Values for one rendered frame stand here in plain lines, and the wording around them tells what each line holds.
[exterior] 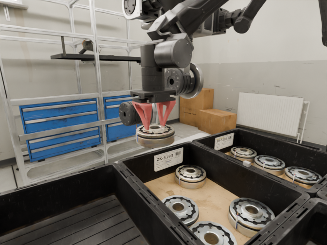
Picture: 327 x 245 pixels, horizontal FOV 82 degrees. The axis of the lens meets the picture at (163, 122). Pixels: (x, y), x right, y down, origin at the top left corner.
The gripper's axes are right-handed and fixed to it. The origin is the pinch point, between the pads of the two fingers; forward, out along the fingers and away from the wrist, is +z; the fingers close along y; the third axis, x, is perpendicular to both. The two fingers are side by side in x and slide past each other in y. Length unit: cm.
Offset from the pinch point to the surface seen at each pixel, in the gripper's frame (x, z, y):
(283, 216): -29.6, 12.5, 9.2
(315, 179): -25, 20, 43
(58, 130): 170, 46, -8
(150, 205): -12.6, 12.1, -9.7
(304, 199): -29.8, 12.7, 18.0
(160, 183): 4.7, 22.4, 4.6
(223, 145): 7.6, 18.9, 39.9
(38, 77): 260, -4, -12
